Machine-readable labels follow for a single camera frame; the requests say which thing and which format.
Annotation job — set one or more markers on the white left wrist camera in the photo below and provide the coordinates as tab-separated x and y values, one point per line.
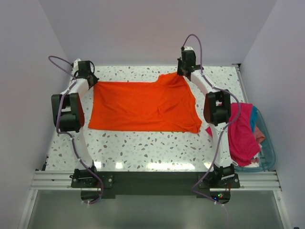
75	65

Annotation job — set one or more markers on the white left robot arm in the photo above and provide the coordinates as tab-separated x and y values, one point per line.
68	114

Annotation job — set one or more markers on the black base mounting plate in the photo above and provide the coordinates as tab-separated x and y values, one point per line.
219	195

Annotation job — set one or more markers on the orange t shirt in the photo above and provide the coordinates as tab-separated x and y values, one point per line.
166	105

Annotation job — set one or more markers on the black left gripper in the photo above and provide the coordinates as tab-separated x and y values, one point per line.
95	79

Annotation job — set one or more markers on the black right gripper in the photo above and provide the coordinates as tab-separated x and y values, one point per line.
179	72

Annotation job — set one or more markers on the blue t shirt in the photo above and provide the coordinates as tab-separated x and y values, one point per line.
253	118

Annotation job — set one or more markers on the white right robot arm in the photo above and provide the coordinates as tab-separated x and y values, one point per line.
216	111

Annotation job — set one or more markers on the clear blue plastic bin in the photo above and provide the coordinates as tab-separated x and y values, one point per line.
267	157

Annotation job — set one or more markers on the aluminium frame rail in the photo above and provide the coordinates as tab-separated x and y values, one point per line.
61	180

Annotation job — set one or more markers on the pink t shirt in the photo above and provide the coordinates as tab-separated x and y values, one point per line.
241	140

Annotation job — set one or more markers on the salmon t shirt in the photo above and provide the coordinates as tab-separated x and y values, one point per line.
258	134

